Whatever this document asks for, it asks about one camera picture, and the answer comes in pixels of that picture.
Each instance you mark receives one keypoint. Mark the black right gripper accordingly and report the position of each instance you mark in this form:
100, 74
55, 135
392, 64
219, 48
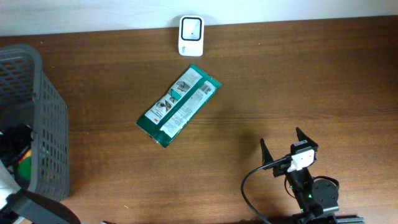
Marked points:
266, 157

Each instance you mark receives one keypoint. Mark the green white wipes package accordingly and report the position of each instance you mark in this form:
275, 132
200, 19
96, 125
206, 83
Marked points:
172, 112

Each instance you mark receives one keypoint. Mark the green lid jar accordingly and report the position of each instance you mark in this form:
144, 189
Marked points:
25, 165

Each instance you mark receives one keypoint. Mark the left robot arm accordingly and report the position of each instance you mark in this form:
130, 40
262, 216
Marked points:
15, 142

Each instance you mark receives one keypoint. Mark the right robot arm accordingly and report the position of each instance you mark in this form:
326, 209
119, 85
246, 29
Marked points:
317, 196

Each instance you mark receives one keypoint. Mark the white barcode scanner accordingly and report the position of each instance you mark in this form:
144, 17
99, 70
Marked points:
191, 36

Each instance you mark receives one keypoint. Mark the grey plastic basket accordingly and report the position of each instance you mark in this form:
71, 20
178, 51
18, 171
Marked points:
29, 97

